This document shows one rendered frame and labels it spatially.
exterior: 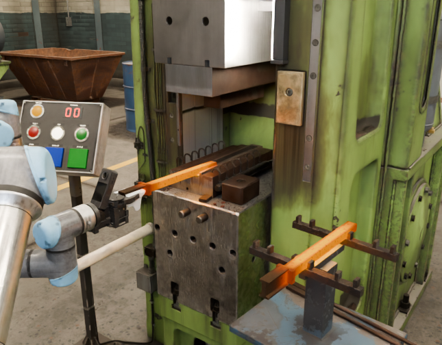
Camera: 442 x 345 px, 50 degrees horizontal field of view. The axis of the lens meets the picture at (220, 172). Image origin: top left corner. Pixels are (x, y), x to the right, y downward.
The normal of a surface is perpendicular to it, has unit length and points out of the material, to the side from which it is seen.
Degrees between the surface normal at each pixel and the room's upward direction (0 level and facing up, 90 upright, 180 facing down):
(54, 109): 60
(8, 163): 36
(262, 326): 0
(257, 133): 90
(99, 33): 90
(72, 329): 0
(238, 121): 90
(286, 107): 90
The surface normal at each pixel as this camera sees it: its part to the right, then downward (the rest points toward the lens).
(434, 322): 0.00, -0.95
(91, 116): -0.15, -0.19
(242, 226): 0.81, 0.19
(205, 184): -0.58, 0.27
